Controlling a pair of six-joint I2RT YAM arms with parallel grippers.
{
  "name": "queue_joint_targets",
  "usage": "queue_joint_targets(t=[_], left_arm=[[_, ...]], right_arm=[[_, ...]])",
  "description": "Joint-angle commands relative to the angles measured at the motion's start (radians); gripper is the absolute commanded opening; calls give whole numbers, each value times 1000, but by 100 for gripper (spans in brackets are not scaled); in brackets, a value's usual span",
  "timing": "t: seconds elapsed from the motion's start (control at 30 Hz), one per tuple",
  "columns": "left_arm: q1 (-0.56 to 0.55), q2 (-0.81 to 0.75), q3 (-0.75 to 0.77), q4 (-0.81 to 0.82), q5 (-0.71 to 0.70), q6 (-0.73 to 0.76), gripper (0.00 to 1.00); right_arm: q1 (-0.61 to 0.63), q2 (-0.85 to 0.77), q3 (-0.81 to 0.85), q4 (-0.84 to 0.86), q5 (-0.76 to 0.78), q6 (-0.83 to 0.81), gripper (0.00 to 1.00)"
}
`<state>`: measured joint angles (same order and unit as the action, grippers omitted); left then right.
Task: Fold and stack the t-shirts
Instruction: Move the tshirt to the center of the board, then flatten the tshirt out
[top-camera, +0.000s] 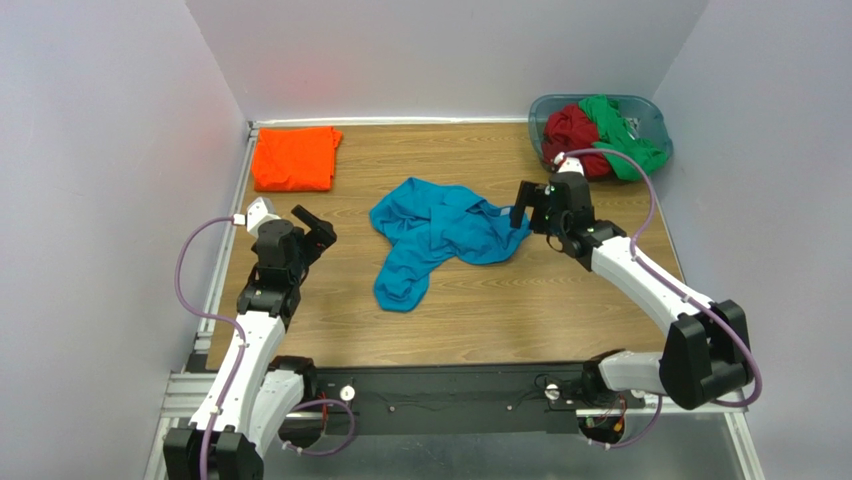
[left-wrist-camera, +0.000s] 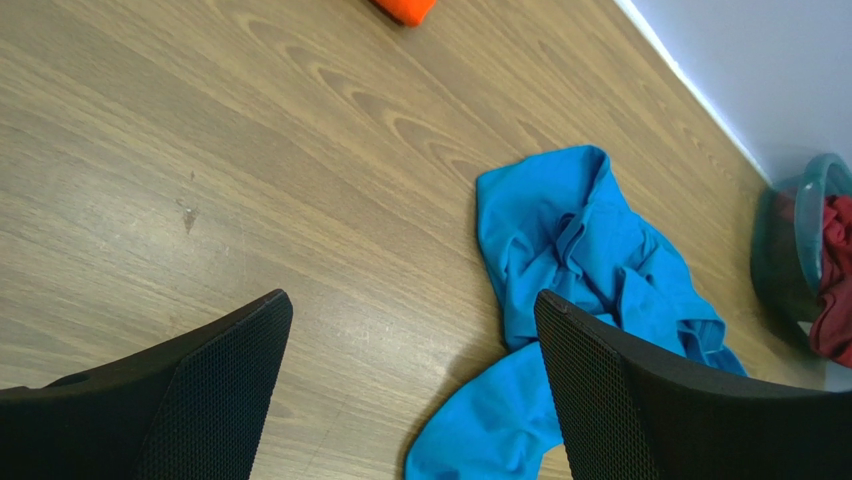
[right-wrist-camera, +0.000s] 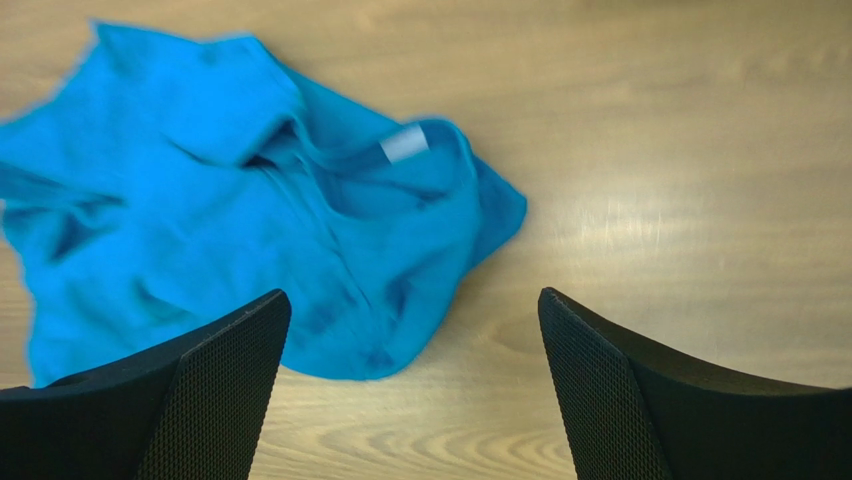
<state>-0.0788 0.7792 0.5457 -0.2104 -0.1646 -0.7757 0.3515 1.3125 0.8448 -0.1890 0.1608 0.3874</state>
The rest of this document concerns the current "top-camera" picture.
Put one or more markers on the dark red t shirt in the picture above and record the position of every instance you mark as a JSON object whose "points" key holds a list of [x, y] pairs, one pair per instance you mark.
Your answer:
{"points": [[571, 129]]}

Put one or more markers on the blue t shirt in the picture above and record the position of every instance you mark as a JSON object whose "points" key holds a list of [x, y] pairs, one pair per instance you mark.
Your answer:
{"points": [[427, 224]]}

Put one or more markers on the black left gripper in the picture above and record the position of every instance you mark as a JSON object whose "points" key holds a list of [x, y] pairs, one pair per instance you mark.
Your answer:
{"points": [[317, 234]]}

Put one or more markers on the aluminium left side rail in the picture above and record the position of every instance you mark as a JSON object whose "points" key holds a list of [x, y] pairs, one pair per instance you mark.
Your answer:
{"points": [[206, 326]]}

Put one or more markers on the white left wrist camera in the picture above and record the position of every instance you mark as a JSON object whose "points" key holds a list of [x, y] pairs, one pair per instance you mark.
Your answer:
{"points": [[259, 212]]}

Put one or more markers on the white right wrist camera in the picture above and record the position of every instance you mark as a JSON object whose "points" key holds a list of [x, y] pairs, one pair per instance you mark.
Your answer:
{"points": [[564, 163]]}

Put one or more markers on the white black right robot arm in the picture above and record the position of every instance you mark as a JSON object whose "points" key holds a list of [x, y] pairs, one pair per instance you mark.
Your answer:
{"points": [[706, 353]]}

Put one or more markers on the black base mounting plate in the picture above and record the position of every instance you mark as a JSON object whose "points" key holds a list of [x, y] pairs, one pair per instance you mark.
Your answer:
{"points": [[555, 398]]}

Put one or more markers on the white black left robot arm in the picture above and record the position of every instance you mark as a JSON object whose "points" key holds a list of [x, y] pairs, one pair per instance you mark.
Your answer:
{"points": [[254, 389]]}

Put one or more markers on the folded orange t shirt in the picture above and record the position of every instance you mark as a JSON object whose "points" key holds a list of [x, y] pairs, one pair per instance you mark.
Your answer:
{"points": [[300, 160]]}

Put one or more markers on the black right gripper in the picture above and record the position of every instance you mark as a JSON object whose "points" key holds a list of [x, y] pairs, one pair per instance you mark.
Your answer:
{"points": [[534, 206]]}

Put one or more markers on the aluminium front frame rail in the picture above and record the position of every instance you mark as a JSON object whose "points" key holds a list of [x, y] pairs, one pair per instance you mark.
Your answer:
{"points": [[509, 385]]}

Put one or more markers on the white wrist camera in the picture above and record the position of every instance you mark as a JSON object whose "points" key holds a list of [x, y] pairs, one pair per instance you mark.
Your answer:
{"points": [[564, 163], [259, 212]]}

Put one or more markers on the translucent teal plastic bin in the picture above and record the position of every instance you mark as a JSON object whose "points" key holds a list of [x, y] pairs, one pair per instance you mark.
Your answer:
{"points": [[646, 119]]}

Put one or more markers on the green t shirt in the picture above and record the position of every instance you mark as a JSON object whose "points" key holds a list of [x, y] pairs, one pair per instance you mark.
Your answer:
{"points": [[614, 131]]}

